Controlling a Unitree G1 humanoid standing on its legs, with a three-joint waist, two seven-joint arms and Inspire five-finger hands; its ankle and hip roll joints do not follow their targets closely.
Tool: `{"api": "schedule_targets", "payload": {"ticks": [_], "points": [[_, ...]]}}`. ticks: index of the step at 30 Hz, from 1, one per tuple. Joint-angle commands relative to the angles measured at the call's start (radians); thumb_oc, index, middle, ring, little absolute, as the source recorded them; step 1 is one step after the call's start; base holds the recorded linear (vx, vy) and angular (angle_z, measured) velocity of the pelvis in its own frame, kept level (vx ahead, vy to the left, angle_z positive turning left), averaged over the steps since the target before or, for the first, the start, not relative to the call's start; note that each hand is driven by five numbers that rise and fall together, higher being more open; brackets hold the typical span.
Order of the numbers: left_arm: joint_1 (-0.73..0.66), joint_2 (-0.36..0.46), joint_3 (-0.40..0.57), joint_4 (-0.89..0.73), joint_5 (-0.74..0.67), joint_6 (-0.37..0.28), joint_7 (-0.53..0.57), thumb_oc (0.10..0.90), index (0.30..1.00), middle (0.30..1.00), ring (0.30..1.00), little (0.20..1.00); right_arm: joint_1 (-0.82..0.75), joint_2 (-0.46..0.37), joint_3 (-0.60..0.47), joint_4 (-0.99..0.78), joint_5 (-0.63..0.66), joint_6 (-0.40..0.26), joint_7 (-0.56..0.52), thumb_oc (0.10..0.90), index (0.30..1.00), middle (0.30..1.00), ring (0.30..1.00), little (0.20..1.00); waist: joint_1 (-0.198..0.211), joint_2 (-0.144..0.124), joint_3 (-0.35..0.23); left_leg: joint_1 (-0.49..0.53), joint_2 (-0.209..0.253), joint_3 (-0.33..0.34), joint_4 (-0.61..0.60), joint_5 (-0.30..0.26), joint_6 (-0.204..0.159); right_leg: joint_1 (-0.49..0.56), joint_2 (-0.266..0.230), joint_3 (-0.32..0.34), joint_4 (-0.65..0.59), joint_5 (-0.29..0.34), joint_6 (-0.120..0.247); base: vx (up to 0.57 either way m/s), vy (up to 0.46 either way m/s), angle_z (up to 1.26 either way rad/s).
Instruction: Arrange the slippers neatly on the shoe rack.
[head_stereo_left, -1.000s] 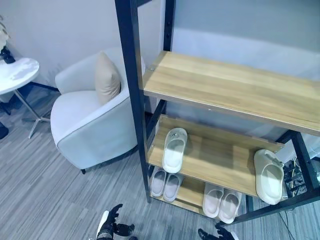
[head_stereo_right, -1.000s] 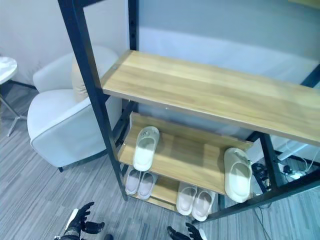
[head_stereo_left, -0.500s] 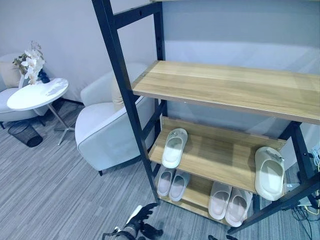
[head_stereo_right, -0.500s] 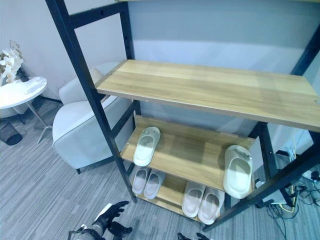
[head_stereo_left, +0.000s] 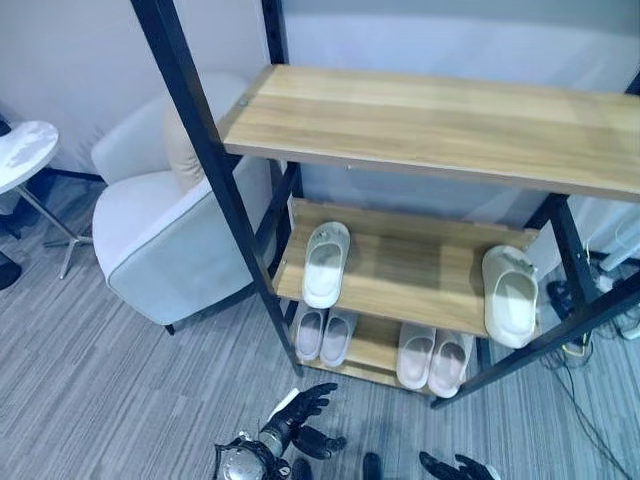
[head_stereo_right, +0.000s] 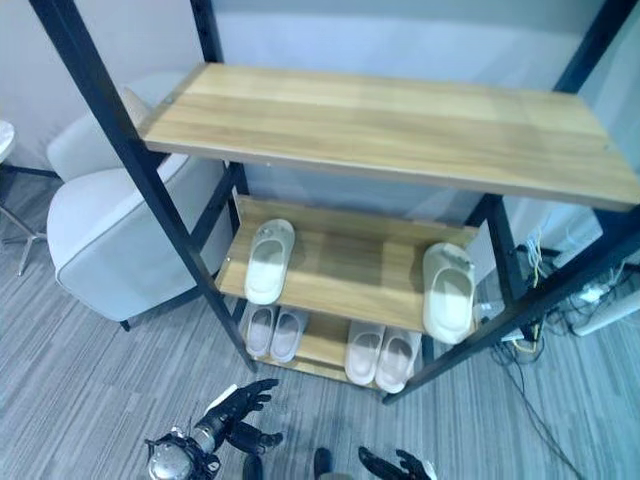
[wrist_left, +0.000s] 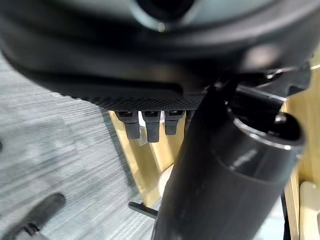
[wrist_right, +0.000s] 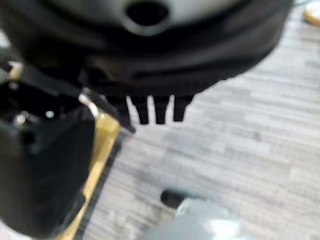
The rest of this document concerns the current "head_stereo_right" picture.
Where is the middle wooden shelf board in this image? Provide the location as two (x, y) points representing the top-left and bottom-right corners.
(214, 194), (482, 335)

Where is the large wooden shelf board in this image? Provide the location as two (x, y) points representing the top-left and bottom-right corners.
(142, 62), (640, 213)

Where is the yellow cable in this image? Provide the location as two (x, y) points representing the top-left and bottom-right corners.
(513, 238), (544, 351)

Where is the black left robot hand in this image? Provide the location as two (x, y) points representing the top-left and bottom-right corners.
(202, 378), (285, 455)

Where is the dark robot foot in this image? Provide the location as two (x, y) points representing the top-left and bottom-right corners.
(313, 447), (334, 480)

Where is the large pale pink slipper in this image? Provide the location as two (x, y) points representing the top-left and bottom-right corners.
(344, 320), (387, 386)
(375, 328), (423, 394)

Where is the low wooden shelf board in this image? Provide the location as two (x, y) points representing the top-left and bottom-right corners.
(248, 313), (424, 391)

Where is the white upholstered armchair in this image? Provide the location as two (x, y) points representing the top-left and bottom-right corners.
(46, 71), (236, 332)

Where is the black metal shoe rack frame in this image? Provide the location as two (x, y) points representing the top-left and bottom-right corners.
(34, 0), (640, 406)

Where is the black cable on floor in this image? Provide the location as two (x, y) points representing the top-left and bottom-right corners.
(489, 339), (581, 480)

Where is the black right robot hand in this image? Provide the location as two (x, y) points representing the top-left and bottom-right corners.
(357, 446), (437, 480)

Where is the cream slipper with dark marks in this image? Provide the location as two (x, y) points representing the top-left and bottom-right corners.
(243, 218), (296, 305)
(422, 242), (476, 345)

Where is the small pale pink slipper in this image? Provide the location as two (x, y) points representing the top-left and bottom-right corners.
(243, 305), (277, 355)
(270, 307), (310, 363)

